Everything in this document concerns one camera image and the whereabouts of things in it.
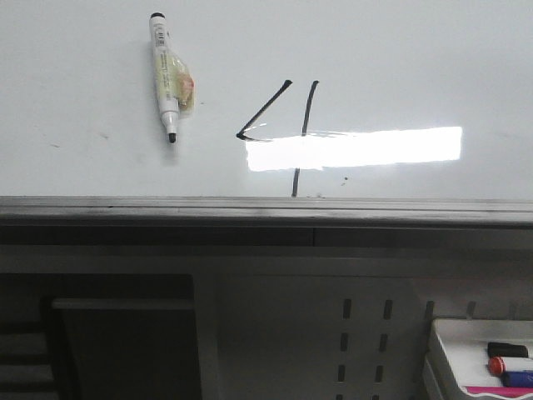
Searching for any pink item in bin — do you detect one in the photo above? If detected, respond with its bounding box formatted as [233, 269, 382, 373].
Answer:
[465, 386, 532, 398]

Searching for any white whiteboard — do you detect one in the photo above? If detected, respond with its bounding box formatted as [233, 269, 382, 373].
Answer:
[1, 1, 532, 201]

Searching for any white black-tipped whiteboard marker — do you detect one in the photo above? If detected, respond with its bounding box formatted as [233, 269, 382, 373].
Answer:
[149, 12, 195, 143]

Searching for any red capped marker in bin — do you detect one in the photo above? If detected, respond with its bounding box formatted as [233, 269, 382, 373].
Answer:
[487, 357, 533, 377]

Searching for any blue capped marker in bin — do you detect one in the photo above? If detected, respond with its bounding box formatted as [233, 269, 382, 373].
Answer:
[501, 371, 533, 388]

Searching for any white slotted pegboard panel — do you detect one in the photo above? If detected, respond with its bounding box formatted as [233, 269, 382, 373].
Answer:
[217, 276, 532, 399]

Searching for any white plastic storage bin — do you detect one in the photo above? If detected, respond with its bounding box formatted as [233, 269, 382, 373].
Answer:
[423, 319, 532, 399]

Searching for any black marker in bin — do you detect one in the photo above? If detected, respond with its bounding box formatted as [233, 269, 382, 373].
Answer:
[486, 342, 529, 358]

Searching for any grey aluminium whiteboard tray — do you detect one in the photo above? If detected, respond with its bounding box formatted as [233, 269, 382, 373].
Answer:
[1, 196, 532, 228]

